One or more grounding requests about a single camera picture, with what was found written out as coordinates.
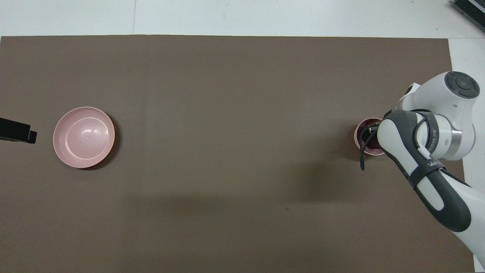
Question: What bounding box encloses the dark red apple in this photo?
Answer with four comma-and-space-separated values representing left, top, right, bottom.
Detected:
358, 119, 382, 149

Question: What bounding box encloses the pink bowl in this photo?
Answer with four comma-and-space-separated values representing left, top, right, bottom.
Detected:
354, 117, 385, 156

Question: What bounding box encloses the pink plate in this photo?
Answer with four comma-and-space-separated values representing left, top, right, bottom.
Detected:
53, 107, 115, 169

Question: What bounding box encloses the brown table mat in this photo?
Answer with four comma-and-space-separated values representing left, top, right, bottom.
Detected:
0, 35, 475, 273

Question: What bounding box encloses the grey ribbed device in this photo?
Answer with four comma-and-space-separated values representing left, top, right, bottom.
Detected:
452, 0, 485, 20

